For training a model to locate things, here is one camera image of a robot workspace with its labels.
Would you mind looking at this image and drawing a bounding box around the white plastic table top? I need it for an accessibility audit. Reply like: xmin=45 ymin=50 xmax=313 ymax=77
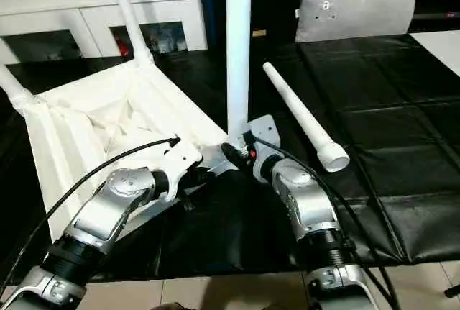
xmin=14 ymin=58 xmax=251 ymax=243

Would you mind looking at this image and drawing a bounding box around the black work mat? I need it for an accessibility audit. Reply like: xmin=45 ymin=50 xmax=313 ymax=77
xmin=0 ymin=33 xmax=460 ymax=282

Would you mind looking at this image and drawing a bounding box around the black furniture with yellow label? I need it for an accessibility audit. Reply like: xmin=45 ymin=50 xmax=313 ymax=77
xmin=205 ymin=0 xmax=306 ymax=48

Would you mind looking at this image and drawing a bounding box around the grey cushion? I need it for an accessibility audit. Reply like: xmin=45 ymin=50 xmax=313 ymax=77
xmin=295 ymin=0 xmax=418 ymax=43

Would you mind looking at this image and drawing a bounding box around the white flat panel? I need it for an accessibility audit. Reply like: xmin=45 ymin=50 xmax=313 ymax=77
xmin=410 ymin=30 xmax=460 ymax=78

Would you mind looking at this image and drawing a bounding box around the white glass-door cabinet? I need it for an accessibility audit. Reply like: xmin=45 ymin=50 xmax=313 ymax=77
xmin=0 ymin=0 xmax=209 ymax=63

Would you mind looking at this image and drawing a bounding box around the black stand leg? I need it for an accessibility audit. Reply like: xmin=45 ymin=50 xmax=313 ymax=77
xmin=444 ymin=283 xmax=460 ymax=301

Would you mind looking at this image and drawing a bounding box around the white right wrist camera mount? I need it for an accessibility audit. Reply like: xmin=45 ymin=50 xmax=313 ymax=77
xmin=247 ymin=114 xmax=282 ymax=161

